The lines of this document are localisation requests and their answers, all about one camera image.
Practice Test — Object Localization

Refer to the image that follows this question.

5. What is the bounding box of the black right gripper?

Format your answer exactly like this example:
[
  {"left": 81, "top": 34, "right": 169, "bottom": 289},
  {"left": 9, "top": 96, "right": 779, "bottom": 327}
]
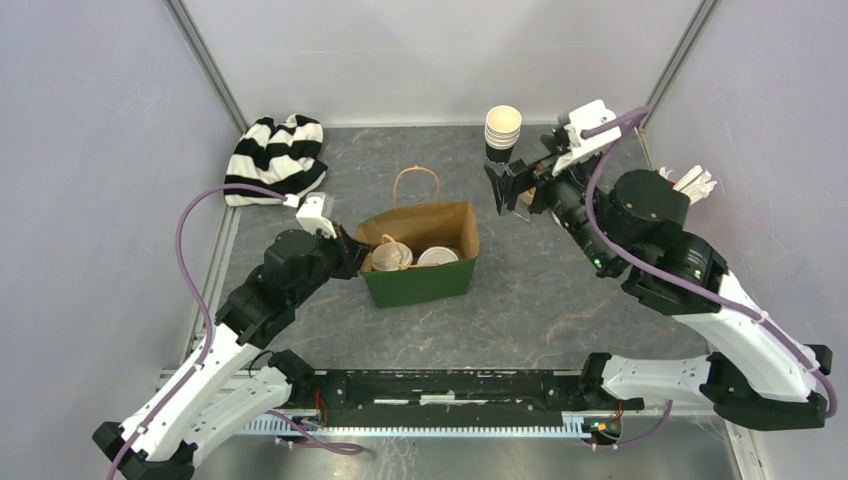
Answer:
[{"left": 479, "top": 133, "right": 614, "bottom": 270}]

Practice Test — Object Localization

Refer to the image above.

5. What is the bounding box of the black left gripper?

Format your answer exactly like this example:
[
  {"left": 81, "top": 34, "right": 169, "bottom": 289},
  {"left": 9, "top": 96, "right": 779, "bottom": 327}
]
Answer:
[{"left": 291, "top": 220, "right": 373, "bottom": 305}]

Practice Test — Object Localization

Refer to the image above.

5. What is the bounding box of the green brown paper bag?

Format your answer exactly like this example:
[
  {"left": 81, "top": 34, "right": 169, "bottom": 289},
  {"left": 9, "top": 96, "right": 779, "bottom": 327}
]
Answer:
[{"left": 354, "top": 166, "right": 481, "bottom": 308}]

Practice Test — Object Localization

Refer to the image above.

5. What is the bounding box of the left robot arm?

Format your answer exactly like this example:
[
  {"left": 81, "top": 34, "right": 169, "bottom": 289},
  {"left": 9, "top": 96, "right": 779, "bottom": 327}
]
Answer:
[{"left": 93, "top": 224, "right": 370, "bottom": 479}]

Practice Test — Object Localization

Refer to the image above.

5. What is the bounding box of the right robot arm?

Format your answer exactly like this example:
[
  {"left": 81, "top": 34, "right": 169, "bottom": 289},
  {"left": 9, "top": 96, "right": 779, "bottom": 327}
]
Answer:
[{"left": 486, "top": 156, "right": 832, "bottom": 431}]

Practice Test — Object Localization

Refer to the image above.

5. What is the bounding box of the brown cardboard cup carrier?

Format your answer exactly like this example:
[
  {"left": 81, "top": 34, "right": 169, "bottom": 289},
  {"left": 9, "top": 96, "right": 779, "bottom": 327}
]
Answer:
[{"left": 519, "top": 187, "right": 537, "bottom": 209}]

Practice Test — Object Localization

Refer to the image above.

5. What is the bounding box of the stack of paper cups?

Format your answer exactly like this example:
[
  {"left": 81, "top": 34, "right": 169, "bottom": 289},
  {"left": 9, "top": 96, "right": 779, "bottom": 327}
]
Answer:
[{"left": 484, "top": 105, "right": 523, "bottom": 164}]

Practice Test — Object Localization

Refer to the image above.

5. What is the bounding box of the black white striped cloth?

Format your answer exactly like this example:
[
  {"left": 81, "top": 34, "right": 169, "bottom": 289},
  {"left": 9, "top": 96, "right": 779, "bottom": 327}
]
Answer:
[{"left": 224, "top": 114, "right": 328, "bottom": 207}]

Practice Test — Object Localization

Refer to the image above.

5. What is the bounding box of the white wrapped straws bundle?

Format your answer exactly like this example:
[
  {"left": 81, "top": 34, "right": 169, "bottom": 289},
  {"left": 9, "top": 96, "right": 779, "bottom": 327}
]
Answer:
[{"left": 658, "top": 165, "right": 718, "bottom": 205}]

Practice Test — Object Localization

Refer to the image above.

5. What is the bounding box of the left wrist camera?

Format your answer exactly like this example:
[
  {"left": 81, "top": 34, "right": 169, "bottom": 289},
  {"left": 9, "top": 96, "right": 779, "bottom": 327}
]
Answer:
[{"left": 283, "top": 192, "right": 337, "bottom": 238}]

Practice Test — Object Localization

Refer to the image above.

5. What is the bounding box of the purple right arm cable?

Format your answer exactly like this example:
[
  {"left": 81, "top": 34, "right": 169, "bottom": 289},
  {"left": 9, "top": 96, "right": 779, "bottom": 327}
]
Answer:
[{"left": 579, "top": 105, "right": 839, "bottom": 452}]

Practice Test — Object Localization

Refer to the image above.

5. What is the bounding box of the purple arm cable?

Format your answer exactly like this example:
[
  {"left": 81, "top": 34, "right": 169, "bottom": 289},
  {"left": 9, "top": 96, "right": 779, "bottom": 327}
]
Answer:
[
  {"left": 579, "top": 105, "right": 839, "bottom": 452},
  {"left": 105, "top": 183, "right": 367, "bottom": 480}
]

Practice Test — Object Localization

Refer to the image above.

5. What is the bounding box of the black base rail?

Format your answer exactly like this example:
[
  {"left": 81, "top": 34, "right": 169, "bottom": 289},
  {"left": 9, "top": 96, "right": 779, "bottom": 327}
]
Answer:
[{"left": 250, "top": 349, "right": 645, "bottom": 429}]

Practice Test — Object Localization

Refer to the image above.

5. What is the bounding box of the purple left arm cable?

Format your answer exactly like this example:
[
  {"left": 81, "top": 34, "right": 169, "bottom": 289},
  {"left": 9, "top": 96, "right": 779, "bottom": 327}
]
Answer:
[{"left": 105, "top": 183, "right": 367, "bottom": 480}]

